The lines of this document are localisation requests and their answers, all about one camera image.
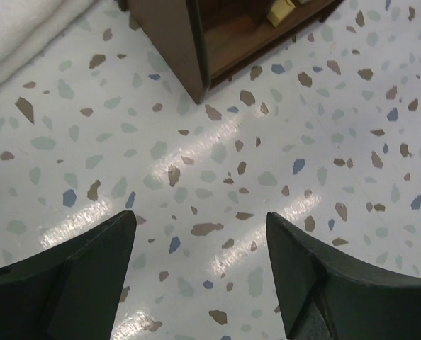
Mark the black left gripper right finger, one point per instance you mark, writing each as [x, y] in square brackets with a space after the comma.
[324, 293]

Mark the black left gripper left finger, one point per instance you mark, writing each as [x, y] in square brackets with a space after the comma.
[72, 290]

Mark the brown wooden desk organizer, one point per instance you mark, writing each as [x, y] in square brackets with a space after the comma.
[204, 43]

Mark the small gold eraser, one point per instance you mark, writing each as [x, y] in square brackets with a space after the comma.
[279, 10]

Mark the white folded towel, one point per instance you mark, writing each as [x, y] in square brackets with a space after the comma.
[26, 27]

